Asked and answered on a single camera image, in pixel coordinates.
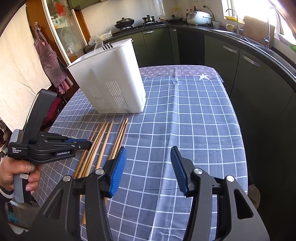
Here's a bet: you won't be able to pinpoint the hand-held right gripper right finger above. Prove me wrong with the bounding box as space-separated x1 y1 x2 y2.
170 146 271 241

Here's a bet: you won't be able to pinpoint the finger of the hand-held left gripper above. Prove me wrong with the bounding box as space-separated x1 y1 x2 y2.
54 142 92 151
44 136 80 143

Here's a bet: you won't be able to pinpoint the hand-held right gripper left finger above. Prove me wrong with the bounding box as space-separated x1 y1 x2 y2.
25 147 127 241

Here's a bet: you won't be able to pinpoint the bunch of wooden chopsticks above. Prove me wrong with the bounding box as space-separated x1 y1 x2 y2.
73 118 129 225

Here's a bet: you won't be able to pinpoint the white plastic utensil holder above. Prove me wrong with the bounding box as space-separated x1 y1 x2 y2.
67 38 147 114

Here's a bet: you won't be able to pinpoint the person's left hand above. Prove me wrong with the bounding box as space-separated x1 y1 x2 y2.
0 159 41 193

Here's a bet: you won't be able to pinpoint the red wooden chair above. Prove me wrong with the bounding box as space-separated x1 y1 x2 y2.
40 96 67 130

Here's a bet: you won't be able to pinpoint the black thread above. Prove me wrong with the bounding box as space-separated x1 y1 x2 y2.
50 120 73 128

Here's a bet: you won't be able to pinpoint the white hanging sheet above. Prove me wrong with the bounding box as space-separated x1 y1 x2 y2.
0 5 52 130

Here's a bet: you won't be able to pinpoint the blue checked tablecloth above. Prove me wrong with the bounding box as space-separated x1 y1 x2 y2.
30 75 249 241

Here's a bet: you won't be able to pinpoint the red checked apron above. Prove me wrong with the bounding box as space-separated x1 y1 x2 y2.
31 22 74 94

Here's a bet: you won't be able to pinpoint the wooden framed glass door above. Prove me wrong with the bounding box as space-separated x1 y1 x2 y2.
26 0 90 66

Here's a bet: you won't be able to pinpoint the white plastic bags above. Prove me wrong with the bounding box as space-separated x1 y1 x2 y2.
88 30 113 45

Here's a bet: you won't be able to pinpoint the purple patterned cloth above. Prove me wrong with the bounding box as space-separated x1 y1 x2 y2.
139 65 223 82

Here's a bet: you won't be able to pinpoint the green upper cabinet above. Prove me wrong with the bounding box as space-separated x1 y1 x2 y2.
69 0 93 10

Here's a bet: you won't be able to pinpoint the black wok with lid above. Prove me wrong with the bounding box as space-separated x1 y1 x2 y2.
114 17 135 29

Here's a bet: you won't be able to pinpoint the black gas stove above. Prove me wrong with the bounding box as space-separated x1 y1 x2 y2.
114 21 166 30

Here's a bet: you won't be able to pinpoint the dark stone countertop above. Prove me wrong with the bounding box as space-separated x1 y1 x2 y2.
83 22 296 77

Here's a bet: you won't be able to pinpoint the steel kitchen sink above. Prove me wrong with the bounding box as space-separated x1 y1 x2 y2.
210 29 264 47

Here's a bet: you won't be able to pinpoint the frying pan with lid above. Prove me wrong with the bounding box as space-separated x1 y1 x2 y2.
158 14 184 24

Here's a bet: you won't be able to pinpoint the white rice cooker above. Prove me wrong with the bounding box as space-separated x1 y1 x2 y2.
186 11 212 25

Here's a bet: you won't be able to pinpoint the brown cutting board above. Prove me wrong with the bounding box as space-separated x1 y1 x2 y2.
243 16 275 45

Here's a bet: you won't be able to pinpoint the small curved steel faucet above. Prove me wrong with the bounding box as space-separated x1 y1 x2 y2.
225 9 240 35

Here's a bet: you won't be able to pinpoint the yellow tray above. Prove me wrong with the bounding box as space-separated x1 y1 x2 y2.
224 16 245 23

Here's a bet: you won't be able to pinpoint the tall chrome sink faucet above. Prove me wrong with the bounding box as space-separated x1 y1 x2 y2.
264 7 281 49

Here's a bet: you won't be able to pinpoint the kitchen window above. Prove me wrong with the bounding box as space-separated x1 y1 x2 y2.
221 0 296 44

